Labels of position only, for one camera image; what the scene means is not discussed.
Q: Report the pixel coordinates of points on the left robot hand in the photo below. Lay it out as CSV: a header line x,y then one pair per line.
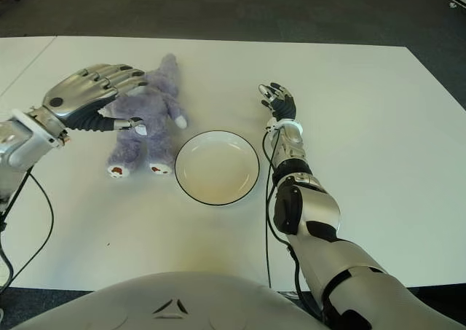
x,y
78,89

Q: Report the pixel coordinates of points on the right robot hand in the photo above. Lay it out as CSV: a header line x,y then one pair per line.
x,y
285,106

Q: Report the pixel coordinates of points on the purple plush bunny doll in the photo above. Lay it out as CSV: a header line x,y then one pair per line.
x,y
156,104

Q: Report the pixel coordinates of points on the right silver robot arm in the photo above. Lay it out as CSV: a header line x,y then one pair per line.
x,y
320,217

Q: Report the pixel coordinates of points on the white plate black rim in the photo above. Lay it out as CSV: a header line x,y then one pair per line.
x,y
216,169

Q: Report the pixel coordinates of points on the small white scrap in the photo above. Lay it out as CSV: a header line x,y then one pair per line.
x,y
452,5

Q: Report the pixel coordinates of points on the grey robot torso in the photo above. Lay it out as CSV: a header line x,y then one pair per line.
x,y
174,304

